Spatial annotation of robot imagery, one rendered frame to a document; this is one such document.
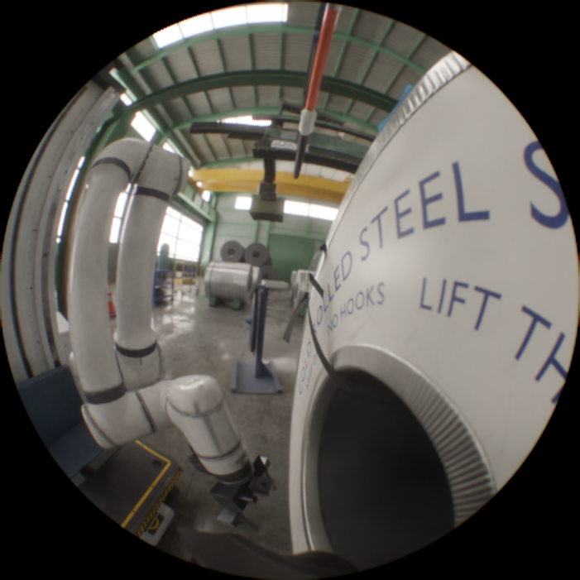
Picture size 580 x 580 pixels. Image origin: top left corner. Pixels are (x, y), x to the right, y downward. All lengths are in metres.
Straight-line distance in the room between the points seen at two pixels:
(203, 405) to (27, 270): 0.67
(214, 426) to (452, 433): 0.26
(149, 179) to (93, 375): 0.43
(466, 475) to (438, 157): 0.24
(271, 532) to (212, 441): 0.90
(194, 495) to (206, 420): 0.96
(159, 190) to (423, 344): 0.55
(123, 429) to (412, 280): 0.44
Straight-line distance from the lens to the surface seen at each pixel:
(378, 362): 0.21
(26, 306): 0.76
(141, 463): 0.98
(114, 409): 0.35
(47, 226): 0.71
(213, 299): 5.30
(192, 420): 0.28
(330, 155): 0.90
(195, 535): 0.17
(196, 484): 1.23
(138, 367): 0.62
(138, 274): 0.51
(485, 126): 0.17
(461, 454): 0.15
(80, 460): 0.75
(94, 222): 0.38
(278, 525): 1.14
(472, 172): 0.16
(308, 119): 0.30
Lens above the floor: 1.12
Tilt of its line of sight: 4 degrees down
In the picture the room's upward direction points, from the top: 7 degrees clockwise
